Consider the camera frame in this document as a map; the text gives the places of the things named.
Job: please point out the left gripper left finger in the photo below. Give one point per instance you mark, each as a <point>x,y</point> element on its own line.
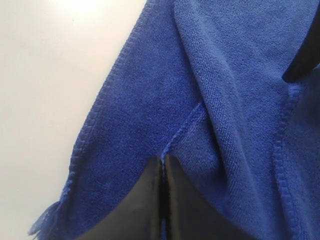
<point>137,216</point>

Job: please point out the blue towel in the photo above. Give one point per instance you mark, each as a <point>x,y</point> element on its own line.
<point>202,80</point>

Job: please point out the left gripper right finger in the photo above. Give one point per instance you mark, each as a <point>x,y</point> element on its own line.
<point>188,215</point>

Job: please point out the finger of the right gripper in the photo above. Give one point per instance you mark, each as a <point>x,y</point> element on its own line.
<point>308,55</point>

